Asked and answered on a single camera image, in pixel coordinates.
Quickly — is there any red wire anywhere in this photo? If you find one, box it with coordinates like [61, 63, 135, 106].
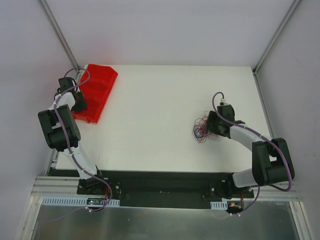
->
[193, 111, 221, 145]

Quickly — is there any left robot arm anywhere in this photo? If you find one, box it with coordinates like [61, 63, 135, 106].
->
[37, 77, 106, 195]

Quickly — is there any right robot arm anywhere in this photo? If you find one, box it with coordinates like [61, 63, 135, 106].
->
[204, 104, 295, 199]

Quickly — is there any red plastic bin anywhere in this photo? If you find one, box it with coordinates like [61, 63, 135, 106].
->
[72, 64, 118, 124]

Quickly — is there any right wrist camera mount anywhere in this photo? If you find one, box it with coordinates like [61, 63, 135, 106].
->
[219, 97, 228, 106]

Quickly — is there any right white cable duct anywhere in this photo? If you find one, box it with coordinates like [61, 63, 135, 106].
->
[210, 200, 244, 211]

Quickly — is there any white cable duct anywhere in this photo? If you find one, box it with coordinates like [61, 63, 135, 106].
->
[42, 196, 120, 208]
[210, 200, 244, 211]

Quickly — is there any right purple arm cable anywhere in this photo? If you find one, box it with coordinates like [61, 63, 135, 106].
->
[211, 91, 294, 218]

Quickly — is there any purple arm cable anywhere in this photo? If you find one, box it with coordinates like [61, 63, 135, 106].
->
[48, 67, 113, 222]
[211, 91, 294, 218]

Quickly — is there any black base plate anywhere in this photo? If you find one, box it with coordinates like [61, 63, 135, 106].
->
[76, 170, 254, 209]

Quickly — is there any left white cable duct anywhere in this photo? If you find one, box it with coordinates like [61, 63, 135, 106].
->
[42, 196, 120, 208]

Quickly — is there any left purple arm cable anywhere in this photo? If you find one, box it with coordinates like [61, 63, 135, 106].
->
[48, 67, 113, 222]

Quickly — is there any left aluminium frame post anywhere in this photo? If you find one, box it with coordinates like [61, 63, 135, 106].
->
[37, 0, 79, 68]

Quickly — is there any aluminium frame post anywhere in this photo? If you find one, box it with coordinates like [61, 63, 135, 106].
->
[37, 0, 79, 68]
[252, 0, 303, 76]

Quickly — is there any right aluminium frame post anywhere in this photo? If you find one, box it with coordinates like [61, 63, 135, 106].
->
[252, 0, 303, 76]

